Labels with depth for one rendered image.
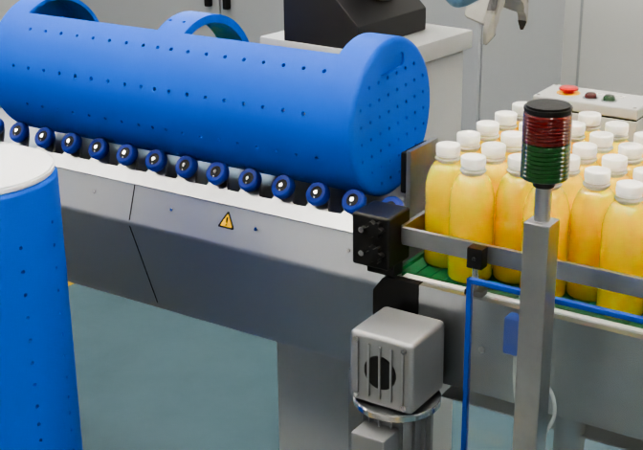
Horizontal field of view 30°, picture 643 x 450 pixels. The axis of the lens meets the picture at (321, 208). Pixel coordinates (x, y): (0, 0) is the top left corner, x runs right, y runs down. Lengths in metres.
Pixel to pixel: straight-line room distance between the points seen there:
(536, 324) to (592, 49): 3.30
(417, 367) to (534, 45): 2.22
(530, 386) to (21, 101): 1.27
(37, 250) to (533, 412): 0.87
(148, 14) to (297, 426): 2.17
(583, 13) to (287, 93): 2.94
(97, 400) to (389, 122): 1.65
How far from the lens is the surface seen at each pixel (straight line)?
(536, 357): 1.69
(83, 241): 2.54
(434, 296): 1.91
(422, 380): 1.87
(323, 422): 2.76
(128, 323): 3.94
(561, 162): 1.58
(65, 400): 2.23
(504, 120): 2.11
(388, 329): 1.86
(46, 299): 2.12
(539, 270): 1.64
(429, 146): 2.12
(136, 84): 2.28
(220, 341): 3.78
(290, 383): 2.78
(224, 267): 2.29
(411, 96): 2.18
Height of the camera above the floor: 1.67
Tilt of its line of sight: 20 degrees down
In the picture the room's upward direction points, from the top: 1 degrees counter-clockwise
